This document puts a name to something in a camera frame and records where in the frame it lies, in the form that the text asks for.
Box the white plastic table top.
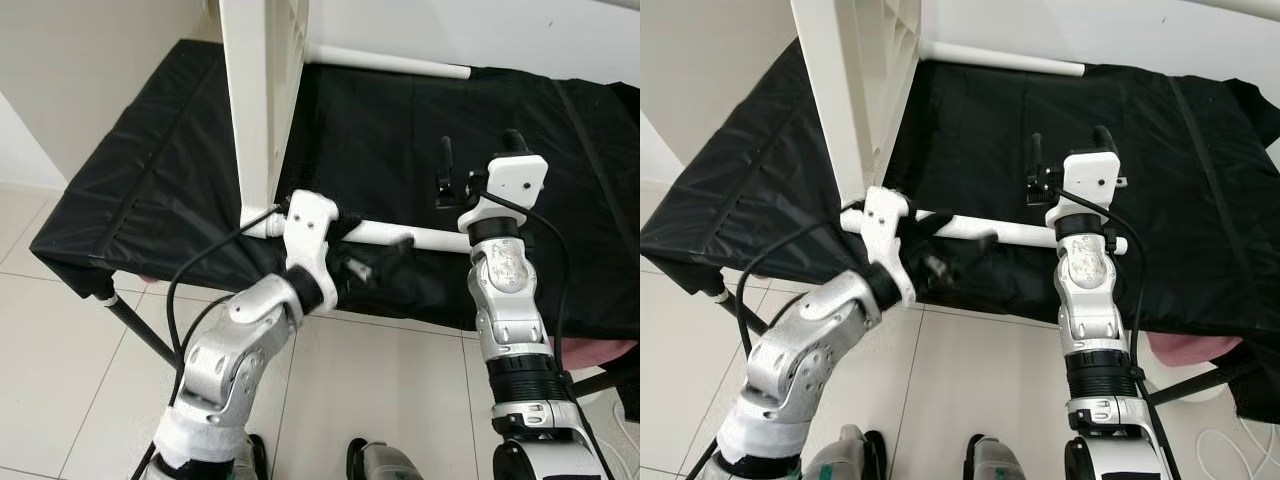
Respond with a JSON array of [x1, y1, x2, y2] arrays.
[[219, 0, 312, 242], [789, 0, 924, 238]]

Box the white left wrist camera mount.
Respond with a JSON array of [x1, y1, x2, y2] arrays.
[[861, 186, 917, 307], [283, 192, 340, 307]]

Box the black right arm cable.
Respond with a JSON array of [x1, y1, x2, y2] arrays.
[[484, 189, 573, 403], [1058, 187, 1153, 403]]

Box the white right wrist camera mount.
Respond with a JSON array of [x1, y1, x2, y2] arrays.
[[1044, 150, 1120, 227], [459, 153, 550, 227]]

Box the pink plastic object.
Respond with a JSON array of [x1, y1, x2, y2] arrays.
[[1143, 334, 1248, 372], [568, 337, 640, 377]]

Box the grey right robot foot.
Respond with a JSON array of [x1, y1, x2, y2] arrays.
[[346, 437, 427, 480], [964, 434, 1033, 480]]

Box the white round plastic bowl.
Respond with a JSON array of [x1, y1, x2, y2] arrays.
[[1160, 368, 1231, 403]]

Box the black metal table leg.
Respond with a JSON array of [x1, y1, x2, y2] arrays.
[[568, 364, 640, 403], [1148, 359, 1263, 408], [713, 289, 773, 338], [98, 293, 181, 368]]

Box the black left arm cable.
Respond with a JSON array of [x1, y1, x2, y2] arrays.
[[133, 204, 293, 480], [688, 199, 868, 480]]

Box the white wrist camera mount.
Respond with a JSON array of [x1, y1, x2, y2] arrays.
[[283, 192, 340, 307], [861, 186, 917, 307], [459, 153, 550, 227], [1044, 150, 1120, 227]]

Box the white floor cable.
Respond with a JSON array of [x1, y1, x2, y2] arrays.
[[1194, 414, 1280, 473], [598, 398, 640, 453]]

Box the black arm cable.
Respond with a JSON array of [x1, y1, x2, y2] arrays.
[[688, 199, 868, 480], [133, 204, 293, 480], [1058, 187, 1153, 403], [484, 189, 573, 403]]

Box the black table cloth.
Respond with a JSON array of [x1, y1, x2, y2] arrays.
[[640, 36, 1280, 423], [30, 38, 640, 348]]

